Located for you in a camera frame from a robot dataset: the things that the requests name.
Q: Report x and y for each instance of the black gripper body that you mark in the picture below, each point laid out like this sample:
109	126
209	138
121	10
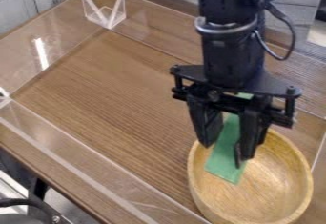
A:
232	78

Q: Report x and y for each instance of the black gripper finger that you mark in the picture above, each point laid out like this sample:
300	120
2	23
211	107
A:
208	120
255	123

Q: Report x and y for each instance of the green rectangular block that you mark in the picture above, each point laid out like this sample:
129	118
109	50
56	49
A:
221	161

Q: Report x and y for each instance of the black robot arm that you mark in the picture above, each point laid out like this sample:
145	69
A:
228	14

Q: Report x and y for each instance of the brown wooden bowl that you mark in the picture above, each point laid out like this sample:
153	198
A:
273	193

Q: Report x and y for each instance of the clear acrylic front wall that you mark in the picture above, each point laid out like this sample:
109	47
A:
110	192

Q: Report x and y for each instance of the clear acrylic corner bracket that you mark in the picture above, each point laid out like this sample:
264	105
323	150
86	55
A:
108	17

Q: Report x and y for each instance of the black table leg bracket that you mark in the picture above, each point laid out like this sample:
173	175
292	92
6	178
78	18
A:
42	211

